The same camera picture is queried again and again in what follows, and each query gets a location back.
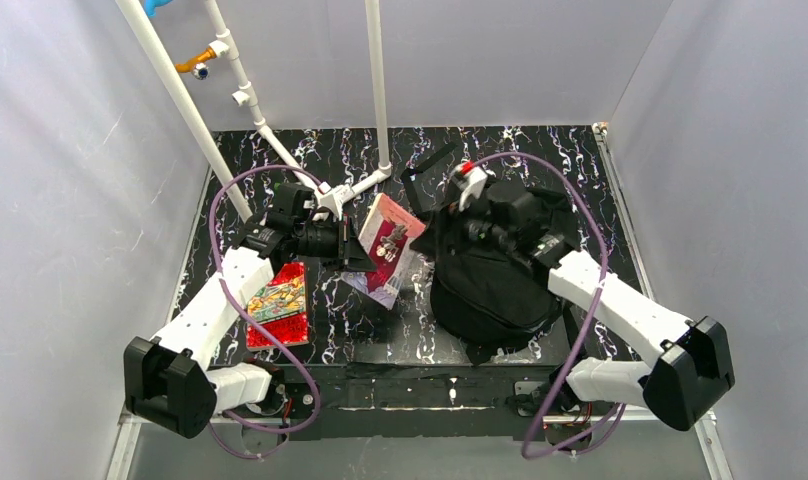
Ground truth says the black mounting base plate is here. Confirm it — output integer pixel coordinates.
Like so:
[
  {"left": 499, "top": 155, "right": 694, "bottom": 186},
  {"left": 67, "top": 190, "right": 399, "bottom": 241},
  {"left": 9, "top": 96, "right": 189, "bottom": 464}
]
[{"left": 221, "top": 360, "right": 617, "bottom": 442}]

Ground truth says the white PVC pipe frame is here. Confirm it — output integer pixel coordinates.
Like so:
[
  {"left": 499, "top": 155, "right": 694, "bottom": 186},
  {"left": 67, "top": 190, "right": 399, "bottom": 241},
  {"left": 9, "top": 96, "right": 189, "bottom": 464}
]
[{"left": 117, "top": 0, "right": 393, "bottom": 220}]

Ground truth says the red patterned book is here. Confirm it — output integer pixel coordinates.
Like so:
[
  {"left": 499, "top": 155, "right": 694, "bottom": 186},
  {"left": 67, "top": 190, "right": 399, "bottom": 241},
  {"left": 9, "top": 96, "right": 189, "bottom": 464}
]
[{"left": 247, "top": 262, "right": 310, "bottom": 347}]

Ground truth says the black student backpack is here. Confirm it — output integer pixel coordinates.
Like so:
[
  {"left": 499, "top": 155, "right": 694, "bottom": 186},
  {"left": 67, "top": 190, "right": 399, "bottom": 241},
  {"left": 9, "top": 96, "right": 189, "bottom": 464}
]
[{"left": 401, "top": 140, "right": 581, "bottom": 366}]

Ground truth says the blue pipe valve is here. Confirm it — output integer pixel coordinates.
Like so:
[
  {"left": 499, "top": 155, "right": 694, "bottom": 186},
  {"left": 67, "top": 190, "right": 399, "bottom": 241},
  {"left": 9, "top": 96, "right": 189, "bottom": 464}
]
[{"left": 143, "top": 0, "right": 173, "bottom": 18}]

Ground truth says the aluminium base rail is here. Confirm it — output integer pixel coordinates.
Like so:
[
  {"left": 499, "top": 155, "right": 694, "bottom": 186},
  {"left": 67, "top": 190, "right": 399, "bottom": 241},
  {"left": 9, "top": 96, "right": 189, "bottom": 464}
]
[{"left": 108, "top": 375, "right": 732, "bottom": 479}]

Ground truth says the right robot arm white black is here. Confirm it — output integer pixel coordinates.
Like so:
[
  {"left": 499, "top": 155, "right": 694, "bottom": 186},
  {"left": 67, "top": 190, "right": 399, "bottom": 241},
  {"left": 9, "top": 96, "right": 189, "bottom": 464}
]
[{"left": 440, "top": 162, "right": 735, "bottom": 431}]

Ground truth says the pink comic book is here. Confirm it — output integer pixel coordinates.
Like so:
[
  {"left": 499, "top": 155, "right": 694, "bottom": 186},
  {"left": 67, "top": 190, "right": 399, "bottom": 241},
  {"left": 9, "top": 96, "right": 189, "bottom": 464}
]
[{"left": 342, "top": 193, "right": 426, "bottom": 310}]

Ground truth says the orange pipe valve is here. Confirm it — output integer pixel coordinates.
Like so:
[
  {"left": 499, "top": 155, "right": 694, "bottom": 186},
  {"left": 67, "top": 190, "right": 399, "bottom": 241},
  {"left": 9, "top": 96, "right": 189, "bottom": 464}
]
[{"left": 174, "top": 46, "right": 219, "bottom": 80}]

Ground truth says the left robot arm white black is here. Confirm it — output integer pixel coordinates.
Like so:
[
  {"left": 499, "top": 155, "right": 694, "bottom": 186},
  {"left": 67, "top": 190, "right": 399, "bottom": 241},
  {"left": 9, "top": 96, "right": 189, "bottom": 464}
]
[{"left": 123, "top": 183, "right": 376, "bottom": 438}]

